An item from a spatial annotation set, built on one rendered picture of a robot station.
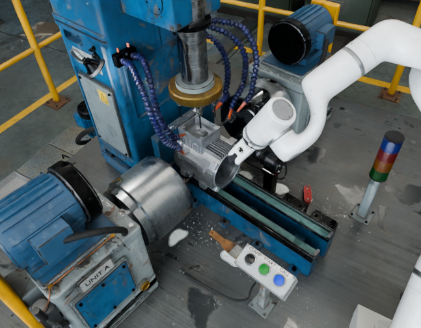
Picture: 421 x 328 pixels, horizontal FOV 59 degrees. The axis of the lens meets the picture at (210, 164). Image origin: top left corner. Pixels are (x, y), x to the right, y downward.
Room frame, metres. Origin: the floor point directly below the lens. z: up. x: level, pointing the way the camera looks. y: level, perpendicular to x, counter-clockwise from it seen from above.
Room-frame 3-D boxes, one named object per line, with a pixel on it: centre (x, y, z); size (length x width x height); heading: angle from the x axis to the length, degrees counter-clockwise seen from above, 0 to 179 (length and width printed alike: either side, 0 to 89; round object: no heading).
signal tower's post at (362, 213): (0.86, -0.59, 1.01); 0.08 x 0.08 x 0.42; 46
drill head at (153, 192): (0.77, 0.25, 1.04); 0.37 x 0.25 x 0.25; 136
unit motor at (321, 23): (1.45, -0.46, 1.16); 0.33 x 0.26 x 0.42; 136
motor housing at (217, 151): (1.02, 0.00, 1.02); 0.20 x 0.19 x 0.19; 45
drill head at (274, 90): (1.26, -0.23, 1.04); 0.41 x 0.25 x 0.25; 136
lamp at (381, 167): (0.86, -0.59, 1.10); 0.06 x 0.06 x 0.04
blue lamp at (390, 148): (0.86, -0.59, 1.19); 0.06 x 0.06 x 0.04
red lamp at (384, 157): (0.86, -0.59, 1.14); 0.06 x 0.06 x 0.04
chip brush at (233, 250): (0.75, -0.05, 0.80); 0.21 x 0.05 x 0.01; 43
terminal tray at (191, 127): (1.05, 0.03, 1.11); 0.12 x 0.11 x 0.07; 45
